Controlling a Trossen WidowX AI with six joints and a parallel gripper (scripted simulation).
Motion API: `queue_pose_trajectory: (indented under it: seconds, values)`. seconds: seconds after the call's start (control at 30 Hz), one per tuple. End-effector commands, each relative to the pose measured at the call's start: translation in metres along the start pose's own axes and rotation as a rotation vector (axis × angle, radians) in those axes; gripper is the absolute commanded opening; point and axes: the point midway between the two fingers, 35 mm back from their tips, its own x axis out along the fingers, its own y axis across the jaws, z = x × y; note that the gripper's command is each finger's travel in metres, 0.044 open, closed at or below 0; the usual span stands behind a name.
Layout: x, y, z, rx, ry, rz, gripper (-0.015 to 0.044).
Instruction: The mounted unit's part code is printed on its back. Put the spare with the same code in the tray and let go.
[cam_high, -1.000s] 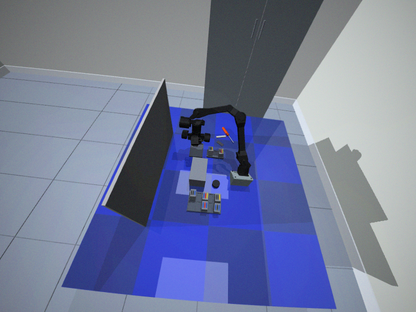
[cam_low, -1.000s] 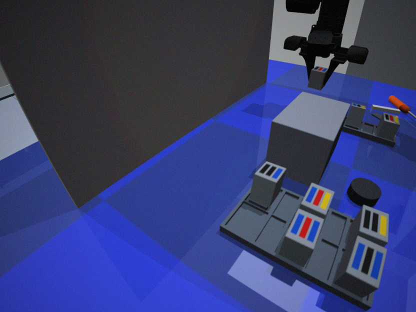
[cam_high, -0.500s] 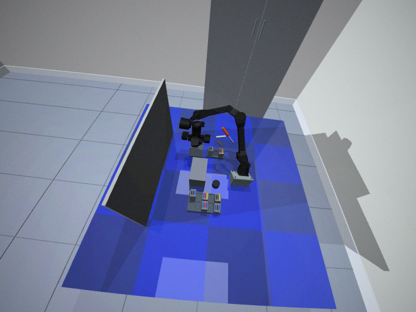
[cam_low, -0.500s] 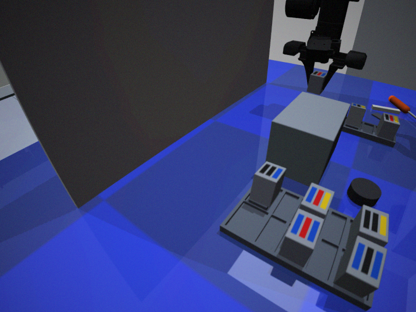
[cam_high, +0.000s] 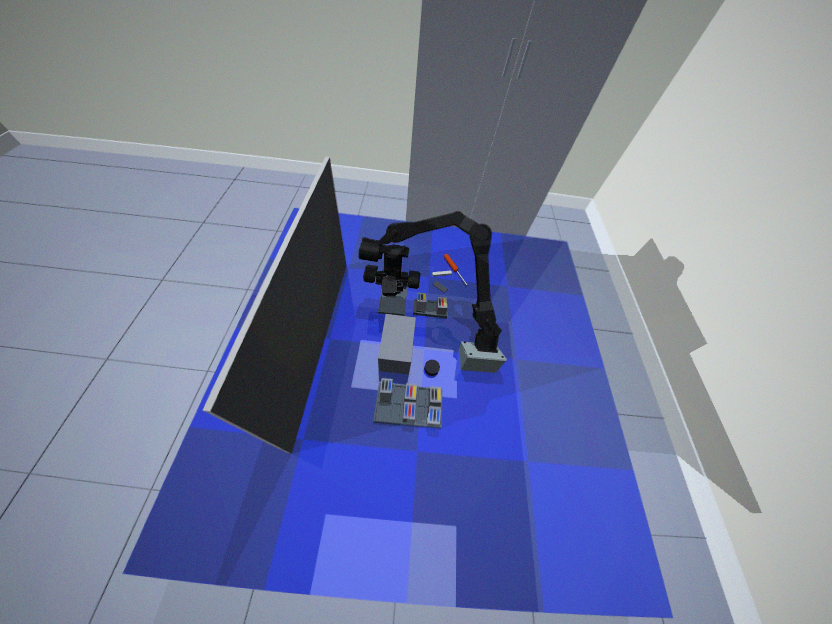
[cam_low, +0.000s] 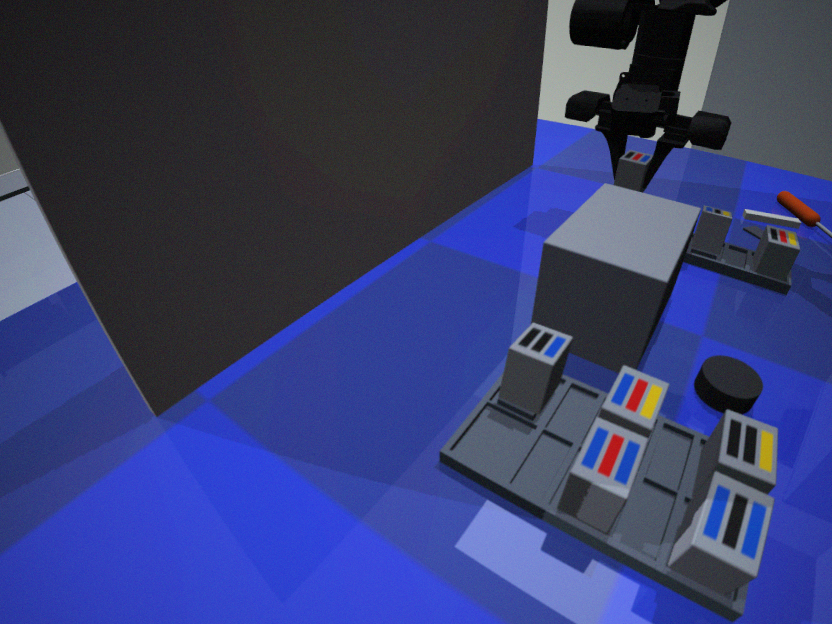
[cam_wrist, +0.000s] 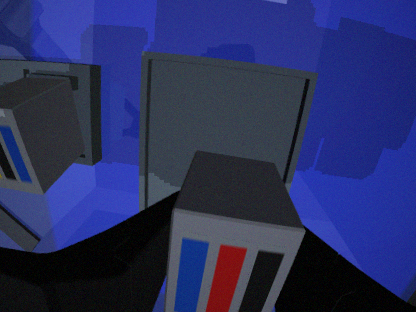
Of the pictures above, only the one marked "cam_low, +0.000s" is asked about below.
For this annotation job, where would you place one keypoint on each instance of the white flat bar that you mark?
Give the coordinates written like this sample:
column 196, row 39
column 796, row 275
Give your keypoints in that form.
column 769, row 218

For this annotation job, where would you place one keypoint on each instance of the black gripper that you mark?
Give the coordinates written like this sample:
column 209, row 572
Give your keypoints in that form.
column 704, row 129

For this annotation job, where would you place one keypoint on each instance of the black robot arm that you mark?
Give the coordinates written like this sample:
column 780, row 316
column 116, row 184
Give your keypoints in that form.
column 664, row 31

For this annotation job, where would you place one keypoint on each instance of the black short cylinder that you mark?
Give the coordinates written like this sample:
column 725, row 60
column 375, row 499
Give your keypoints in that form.
column 725, row 383

